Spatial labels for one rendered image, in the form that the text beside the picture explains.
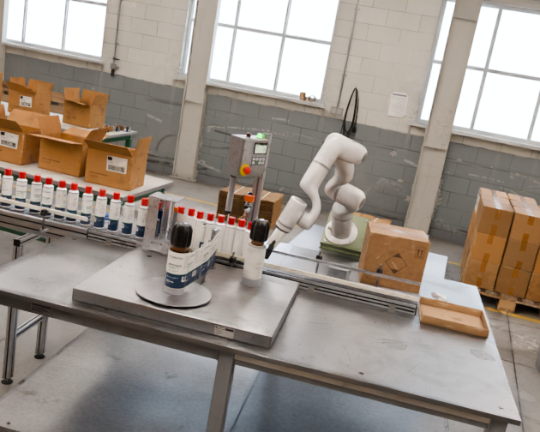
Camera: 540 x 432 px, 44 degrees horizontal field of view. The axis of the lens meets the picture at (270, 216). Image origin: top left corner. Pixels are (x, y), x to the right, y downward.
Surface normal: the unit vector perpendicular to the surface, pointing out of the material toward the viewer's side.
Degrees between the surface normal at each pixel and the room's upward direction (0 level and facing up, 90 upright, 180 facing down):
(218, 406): 90
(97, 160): 91
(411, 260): 90
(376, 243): 90
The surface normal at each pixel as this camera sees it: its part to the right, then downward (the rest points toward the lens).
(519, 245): -0.25, 0.15
